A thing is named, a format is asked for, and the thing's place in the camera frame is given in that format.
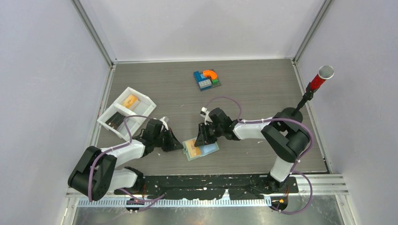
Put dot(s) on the colourful toy block set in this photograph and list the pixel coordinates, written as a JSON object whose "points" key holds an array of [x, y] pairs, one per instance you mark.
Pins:
{"points": [[207, 79]]}

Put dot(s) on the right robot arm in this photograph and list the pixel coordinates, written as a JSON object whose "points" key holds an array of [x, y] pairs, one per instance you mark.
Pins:
{"points": [[284, 132]]}

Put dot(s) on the black card in tray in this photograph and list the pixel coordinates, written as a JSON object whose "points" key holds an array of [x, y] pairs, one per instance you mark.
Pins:
{"points": [[118, 123]]}

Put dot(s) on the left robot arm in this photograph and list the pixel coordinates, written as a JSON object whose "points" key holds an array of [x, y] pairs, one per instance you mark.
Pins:
{"points": [[97, 173]]}

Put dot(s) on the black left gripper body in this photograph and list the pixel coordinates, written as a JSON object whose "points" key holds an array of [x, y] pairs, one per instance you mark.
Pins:
{"points": [[157, 139]]}

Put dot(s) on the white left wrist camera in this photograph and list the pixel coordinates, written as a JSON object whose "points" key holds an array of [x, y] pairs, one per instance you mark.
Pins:
{"points": [[164, 121]]}

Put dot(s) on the orange card stack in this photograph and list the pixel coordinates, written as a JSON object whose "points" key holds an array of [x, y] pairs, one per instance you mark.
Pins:
{"points": [[131, 102]]}

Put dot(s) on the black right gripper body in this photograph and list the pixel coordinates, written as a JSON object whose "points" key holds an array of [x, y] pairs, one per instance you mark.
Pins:
{"points": [[218, 130]]}

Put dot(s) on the red microphone on stand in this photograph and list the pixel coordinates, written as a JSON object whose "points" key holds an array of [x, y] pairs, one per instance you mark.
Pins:
{"points": [[324, 73]]}

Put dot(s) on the black credit card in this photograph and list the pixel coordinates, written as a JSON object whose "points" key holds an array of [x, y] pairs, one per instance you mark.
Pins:
{"points": [[110, 120]]}

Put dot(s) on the white two-compartment tray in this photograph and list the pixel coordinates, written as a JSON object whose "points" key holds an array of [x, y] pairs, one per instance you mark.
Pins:
{"points": [[133, 119]]}

